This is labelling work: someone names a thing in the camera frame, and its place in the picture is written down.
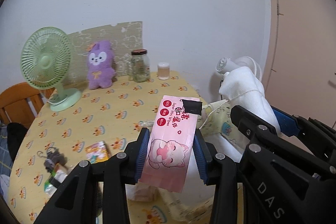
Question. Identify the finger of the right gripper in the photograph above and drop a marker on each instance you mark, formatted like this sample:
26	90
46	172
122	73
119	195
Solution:
252	124
292	125

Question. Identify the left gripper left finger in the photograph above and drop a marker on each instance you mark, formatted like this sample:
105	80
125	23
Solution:
75	200

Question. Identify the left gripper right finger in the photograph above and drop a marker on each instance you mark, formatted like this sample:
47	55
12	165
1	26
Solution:
216	168

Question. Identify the green tissue pack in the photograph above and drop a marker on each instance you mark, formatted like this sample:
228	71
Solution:
57	174

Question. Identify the white cloth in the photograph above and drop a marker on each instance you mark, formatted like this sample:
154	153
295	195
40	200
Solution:
241	87

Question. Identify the grey drawstring pouch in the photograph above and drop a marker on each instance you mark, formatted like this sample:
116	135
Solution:
52	158

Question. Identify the pink wet wipes pack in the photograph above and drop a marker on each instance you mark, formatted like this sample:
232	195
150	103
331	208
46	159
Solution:
171	142

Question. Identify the yellow cartoon tissue pack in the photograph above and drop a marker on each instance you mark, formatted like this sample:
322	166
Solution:
97	152

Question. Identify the beige door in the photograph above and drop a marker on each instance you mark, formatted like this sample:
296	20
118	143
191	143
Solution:
299	76

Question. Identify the white standing fan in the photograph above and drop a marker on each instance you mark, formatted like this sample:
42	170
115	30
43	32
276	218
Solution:
226	65

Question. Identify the yellow patterned storage box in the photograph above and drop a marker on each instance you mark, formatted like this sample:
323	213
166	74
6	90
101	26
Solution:
223	129

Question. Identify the blue plaid bedding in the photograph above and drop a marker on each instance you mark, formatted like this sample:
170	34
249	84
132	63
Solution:
5	158

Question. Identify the yellow cake-print tablecloth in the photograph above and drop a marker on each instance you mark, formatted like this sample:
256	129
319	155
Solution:
115	116

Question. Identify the black cloth on chair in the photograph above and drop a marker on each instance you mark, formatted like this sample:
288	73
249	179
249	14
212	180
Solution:
16	132

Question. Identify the cotton swab container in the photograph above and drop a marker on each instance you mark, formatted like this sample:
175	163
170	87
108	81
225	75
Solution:
163	70

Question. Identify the wooden chair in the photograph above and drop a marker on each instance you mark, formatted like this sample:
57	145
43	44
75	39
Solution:
22	104

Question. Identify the glass jar with lid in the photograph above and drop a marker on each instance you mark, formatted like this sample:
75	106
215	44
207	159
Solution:
139	66

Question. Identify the purple plush bunny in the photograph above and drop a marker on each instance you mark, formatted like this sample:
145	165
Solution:
100	65

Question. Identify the green desk fan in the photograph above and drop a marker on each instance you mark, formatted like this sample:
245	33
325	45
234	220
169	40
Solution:
45	61

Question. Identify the patterned cardboard panel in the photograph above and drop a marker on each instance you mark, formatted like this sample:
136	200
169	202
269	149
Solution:
123	37

